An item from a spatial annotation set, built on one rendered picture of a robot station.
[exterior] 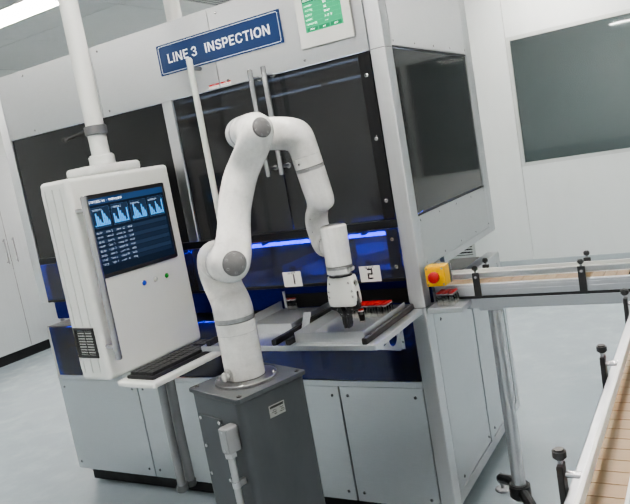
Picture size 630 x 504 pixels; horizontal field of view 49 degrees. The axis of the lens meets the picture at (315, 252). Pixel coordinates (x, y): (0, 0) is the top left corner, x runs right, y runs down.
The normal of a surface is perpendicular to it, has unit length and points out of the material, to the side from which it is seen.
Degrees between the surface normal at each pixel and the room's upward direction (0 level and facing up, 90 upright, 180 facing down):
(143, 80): 90
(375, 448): 90
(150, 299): 90
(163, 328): 90
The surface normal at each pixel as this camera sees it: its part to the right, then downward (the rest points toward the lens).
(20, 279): 0.86, -0.07
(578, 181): -0.48, 0.21
